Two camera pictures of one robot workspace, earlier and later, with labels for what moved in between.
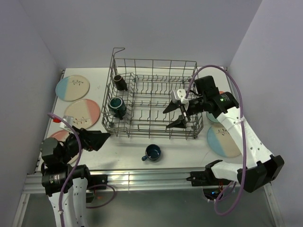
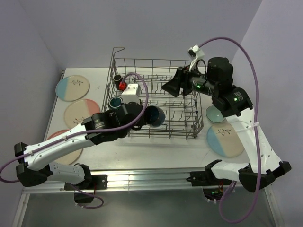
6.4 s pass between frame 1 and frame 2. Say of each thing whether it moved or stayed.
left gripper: moved
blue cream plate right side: stayed
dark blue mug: moved
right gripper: moved
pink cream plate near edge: stayed
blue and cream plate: stayed
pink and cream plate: stayed
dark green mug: stayed
